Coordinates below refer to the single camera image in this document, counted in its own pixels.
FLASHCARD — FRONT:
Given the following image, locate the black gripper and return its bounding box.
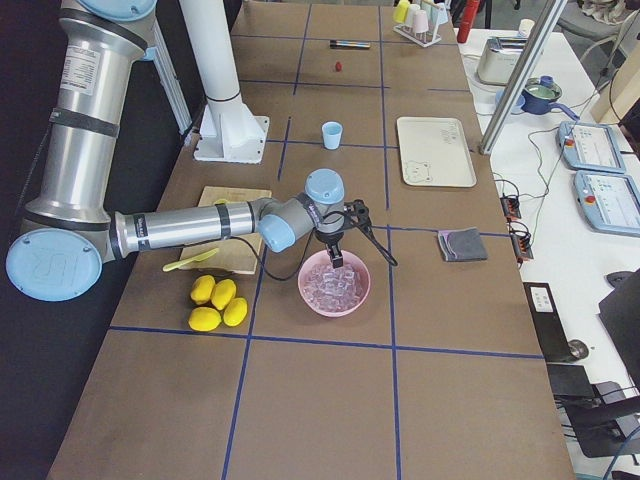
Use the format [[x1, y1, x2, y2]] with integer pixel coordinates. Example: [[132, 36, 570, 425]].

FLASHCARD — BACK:
[[314, 229, 344, 268]]

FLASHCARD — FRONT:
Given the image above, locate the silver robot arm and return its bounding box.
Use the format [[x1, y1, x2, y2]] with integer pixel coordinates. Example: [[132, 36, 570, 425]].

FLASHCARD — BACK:
[[6, 1, 345, 302]]

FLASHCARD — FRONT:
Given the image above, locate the pink bowl of ice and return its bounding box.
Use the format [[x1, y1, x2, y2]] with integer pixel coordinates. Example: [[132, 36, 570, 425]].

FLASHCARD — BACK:
[[297, 251, 371, 317]]

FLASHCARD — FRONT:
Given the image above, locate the light blue plastic cup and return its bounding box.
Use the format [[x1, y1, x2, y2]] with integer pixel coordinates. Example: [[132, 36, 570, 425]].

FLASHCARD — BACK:
[[321, 121, 343, 150]]

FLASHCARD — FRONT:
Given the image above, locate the white cup rack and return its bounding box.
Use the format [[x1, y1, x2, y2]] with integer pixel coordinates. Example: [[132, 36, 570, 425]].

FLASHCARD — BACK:
[[392, 0, 449, 48]]

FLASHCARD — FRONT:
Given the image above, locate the pink cup on rack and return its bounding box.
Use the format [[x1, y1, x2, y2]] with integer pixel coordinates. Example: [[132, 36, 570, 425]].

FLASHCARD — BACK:
[[407, 9, 429, 35]]

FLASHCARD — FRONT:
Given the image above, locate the yellow cup on rack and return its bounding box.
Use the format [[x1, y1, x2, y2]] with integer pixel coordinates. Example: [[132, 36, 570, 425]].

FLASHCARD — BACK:
[[393, 0, 411, 24]]

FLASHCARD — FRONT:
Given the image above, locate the wooden cutting board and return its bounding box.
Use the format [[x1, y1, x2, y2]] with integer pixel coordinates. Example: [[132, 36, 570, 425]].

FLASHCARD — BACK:
[[179, 186, 272, 275]]

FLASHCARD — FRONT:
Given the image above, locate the yellow lemon front right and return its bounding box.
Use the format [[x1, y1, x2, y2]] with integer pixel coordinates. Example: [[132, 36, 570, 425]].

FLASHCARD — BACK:
[[222, 297, 248, 327]]

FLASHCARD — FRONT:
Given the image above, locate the yellow lemon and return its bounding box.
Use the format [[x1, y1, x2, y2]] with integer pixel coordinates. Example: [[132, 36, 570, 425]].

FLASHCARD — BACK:
[[188, 306, 222, 332], [190, 275, 216, 305], [210, 279, 237, 310], [222, 297, 248, 327]]

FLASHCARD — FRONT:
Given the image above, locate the yellow lemon back right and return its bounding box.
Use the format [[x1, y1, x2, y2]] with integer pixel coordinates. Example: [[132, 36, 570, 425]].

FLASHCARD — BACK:
[[210, 279, 237, 310]]

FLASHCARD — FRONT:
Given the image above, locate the folded grey cloth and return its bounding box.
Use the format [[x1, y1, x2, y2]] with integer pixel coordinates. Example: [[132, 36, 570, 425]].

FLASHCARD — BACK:
[[437, 227, 488, 262]]

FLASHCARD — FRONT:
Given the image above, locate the yellow plastic knife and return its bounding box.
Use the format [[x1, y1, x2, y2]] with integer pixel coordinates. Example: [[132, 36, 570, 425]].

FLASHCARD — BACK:
[[162, 248, 219, 272]]

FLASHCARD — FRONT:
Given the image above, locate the yellow lemon back left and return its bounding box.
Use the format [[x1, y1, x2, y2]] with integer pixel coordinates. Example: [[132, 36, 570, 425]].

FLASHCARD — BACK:
[[190, 275, 216, 305]]

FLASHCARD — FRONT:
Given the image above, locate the yellow lemon front left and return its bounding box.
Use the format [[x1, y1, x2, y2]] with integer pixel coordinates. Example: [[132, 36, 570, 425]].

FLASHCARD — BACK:
[[188, 306, 222, 332]]

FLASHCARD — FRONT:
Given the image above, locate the cream bear serving tray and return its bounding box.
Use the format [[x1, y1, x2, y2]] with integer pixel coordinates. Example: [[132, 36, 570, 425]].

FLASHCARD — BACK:
[[396, 116, 477, 188]]

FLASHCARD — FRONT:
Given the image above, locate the upper orange connector board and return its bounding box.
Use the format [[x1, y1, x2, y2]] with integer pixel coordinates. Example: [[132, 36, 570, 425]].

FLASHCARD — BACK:
[[500, 195, 521, 221]]

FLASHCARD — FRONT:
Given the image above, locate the orange connector board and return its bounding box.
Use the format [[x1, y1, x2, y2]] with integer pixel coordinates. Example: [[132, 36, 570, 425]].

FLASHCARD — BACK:
[[510, 230, 534, 263], [500, 195, 521, 221]]

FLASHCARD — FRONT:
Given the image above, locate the lower orange connector board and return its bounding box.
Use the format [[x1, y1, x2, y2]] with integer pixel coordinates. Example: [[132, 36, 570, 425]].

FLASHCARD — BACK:
[[510, 230, 534, 263]]

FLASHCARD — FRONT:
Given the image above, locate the black metal muddler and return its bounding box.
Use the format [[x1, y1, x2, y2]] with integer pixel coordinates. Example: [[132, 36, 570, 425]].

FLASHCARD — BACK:
[[329, 39, 371, 50]]

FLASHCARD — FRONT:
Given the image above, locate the black power strip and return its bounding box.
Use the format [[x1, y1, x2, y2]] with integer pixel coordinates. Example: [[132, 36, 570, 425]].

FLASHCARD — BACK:
[[523, 282, 572, 362]]

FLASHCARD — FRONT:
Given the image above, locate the blue pot with lid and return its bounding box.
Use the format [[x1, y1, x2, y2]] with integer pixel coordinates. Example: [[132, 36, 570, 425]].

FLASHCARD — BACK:
[[522, 75, 580, 121]]

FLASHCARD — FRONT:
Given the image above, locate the upper teach pendant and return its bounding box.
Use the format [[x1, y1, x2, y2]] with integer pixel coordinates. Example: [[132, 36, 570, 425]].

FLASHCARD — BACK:
[[557, 121, 626, 174]]

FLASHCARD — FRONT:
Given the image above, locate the teach pendant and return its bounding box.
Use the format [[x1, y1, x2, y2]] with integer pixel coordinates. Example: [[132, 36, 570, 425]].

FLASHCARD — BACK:
[[557, 121, 626, 174], [574, 170, 639, 237]]

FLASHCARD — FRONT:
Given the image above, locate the lower teach pendant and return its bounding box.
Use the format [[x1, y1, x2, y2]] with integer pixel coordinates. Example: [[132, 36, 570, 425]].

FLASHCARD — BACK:
[[574, 170, 639, 237]]

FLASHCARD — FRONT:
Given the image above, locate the red bottle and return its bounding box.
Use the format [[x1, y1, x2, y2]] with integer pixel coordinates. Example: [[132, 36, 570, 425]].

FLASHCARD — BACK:
[[457, 0, 480, 44]]

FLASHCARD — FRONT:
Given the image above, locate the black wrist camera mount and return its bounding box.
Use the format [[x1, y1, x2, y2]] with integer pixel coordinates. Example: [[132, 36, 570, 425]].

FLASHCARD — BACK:
[[344, 199, 372, 235]]

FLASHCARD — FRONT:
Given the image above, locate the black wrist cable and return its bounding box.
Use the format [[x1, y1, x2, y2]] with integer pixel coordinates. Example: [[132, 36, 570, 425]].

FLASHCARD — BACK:
[[227, 209, 399, 281]]

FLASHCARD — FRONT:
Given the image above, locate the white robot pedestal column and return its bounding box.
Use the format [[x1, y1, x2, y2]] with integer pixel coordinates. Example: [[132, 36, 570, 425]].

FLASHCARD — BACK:
[[180, 0, 269, 164]]

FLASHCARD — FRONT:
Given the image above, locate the aluminium frame post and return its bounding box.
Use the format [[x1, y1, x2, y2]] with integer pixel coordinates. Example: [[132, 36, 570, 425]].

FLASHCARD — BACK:
[[478, 0, 568, 155]]

